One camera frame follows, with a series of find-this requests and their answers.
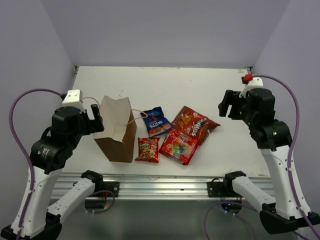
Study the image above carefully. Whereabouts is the brown paper bag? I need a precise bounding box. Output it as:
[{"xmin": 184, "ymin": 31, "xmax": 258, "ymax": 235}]
[{"xmin": 93, "ymin": 95, "xmax": 137, "ymax": 163}]

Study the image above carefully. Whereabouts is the red Doritos bag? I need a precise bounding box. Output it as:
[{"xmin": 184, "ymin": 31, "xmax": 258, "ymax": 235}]
[{"xmin": 171, "ymin": 106, "xmax": 221, "ymax": 145}]

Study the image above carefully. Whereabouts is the red candy bag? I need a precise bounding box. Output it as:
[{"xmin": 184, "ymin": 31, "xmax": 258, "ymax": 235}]
[{"xmin": 159, "ymin": 128, "xmax": 199, "ymax": 166}]

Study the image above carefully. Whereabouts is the blue Burts chips bag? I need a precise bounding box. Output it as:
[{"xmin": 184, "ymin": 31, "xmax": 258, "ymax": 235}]
[{"xmin": 140, "ymin": 106, "xmax": 172, "ymax": 138}]

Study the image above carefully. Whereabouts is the small red snack bag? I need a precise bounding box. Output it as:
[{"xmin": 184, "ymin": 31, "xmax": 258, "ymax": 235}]
[{"xmin": 135, "ymin": 137, "xmax": 160, "ymax": 164}]

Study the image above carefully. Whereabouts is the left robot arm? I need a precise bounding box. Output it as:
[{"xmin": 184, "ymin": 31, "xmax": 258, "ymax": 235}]
[{"xmin": 0, "ymin": 104, "xmax": 105, "ymax": 240}]

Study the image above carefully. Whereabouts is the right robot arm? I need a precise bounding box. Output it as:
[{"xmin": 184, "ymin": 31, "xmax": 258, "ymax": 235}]
[{"xmin": 218, "ymin": 88, "xmax": 320, "ymax": 235}]

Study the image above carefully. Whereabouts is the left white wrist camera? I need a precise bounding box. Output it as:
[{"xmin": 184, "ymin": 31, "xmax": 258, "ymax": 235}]
[{"xmin": 62, "ymin": 89, "xmax": 85, "ymax": 112}]

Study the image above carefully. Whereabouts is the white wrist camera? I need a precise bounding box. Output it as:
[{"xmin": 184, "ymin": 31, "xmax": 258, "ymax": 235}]
[
  {"xmin": 239, "ymin": 73, "xmax": 264, "ymax": 98},
  {"xmin": 62, "ymin": 89, "xmax": 85, "ymax": 112}
]

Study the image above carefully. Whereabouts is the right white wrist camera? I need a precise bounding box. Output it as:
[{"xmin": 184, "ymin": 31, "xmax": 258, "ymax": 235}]
[{"xmin": 239, "ymin": 73, "xmax": 264, "ymax": 98}]

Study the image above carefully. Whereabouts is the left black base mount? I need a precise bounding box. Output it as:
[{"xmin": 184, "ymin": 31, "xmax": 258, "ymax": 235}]
[{"xmin": 84, "ymin": 181, "xmax": 120, "ymax": 214}]

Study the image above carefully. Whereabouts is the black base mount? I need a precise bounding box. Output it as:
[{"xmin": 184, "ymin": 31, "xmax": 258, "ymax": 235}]
[
  {"xmin": 206, "ymin": 178, "xmax": 243, "ymax": 204},
  {"xmin": 84, "ymin": 181, "xmax": 120, "ymax": 214}
]

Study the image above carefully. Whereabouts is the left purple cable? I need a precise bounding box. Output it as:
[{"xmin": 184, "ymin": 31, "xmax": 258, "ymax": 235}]
[{"xmin": 8, "ymin": 88, "xmax": 68, "ymax": 240}]

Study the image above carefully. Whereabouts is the purple cable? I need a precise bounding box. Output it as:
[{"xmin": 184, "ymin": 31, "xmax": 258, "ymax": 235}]
[
  {"xmin": 8, "ymin": 88, "xmax": 68, "ymax": 240},
  {"xmin": 252, "ymin": 74, "xmax": 320, "ymax": 240}
]

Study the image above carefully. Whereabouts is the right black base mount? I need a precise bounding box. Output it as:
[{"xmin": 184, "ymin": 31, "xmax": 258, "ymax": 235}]
[{"xmin": 206, "ymin": 178, "xmax": 243, "ymax": 204}]

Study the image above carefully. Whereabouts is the aluminium rail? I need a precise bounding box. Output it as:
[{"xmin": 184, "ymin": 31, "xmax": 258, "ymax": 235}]
[{"xmin": 51, "ymin": 173, "xmax": 274, "ymax": 200}]

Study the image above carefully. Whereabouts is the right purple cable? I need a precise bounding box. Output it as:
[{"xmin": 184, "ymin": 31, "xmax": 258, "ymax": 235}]
[{"xmin": 252, "ymin": 74, "xmax": 320, "ymax": 240}]

